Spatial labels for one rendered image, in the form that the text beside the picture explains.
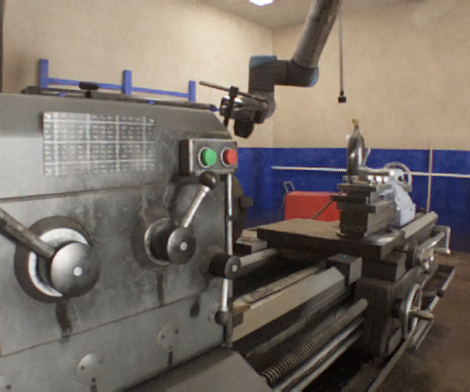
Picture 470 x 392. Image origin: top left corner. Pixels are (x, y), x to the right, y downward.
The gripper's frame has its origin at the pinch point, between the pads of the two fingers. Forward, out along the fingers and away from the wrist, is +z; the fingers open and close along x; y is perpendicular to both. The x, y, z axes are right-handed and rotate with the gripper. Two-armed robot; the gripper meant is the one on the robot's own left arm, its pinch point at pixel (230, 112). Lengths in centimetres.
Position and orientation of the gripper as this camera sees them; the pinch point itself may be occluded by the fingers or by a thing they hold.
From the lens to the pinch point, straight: 103.3
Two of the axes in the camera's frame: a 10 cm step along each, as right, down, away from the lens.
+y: 2.3, -9.0, -3.6
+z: -3.4, 2.7, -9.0
